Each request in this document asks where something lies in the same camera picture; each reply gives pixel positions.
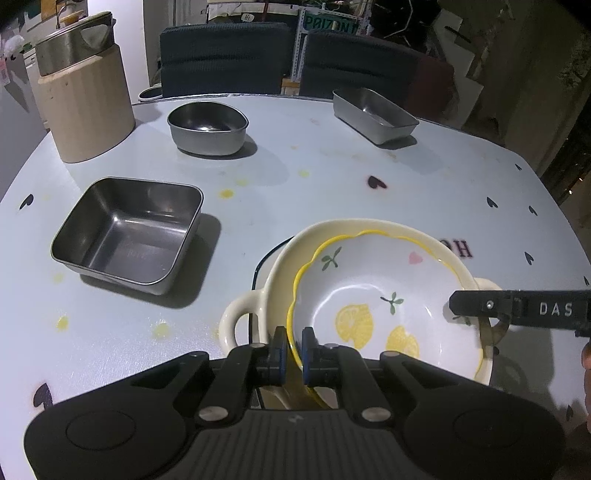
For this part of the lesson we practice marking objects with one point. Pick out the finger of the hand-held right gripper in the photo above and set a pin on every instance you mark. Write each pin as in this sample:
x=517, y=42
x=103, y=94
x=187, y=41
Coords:
x=480, y=304

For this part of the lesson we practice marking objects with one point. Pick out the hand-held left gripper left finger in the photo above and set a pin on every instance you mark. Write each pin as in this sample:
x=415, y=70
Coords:
x=277, y=355

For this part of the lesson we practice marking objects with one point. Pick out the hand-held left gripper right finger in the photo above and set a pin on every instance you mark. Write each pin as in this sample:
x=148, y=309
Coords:
x=307, y=355

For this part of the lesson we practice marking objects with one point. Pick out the white lemon print bowl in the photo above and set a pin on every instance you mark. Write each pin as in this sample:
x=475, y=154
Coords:
x=369, y=277

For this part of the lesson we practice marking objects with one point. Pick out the large rectangular steel container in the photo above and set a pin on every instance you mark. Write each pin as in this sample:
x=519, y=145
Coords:
x=383, y=131

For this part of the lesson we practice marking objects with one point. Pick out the round steel bowl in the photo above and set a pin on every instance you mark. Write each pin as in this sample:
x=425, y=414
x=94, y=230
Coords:
x=203, y=138

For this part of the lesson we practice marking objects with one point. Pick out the person's right hand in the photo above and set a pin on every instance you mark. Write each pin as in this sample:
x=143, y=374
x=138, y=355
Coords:
x=587, y=355

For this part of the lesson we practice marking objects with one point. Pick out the small square steel container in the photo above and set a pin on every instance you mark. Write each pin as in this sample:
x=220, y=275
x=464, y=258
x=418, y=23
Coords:
x=129, y=230

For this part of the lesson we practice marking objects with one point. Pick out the maroon chair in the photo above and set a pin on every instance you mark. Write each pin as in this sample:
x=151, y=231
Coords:
x=434, y=87

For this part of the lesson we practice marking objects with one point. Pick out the white board panel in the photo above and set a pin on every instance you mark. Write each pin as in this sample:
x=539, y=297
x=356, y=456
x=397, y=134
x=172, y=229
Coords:
x=461, y=50

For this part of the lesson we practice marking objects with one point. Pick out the dark blue chair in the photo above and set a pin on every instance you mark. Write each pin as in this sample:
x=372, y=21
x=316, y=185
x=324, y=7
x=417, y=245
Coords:
x=221, y=60
x=355, y=64

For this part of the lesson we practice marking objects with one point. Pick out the beige electric kettle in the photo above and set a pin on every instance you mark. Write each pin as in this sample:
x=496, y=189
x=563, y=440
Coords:
x=83, y=110

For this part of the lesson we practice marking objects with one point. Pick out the green sign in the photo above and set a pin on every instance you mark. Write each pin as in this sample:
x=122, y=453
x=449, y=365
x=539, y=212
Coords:
x=323, y=23

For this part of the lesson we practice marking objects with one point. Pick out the cluttered storage shelf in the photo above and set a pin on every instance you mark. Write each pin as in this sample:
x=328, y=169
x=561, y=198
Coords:
x=258, y=9

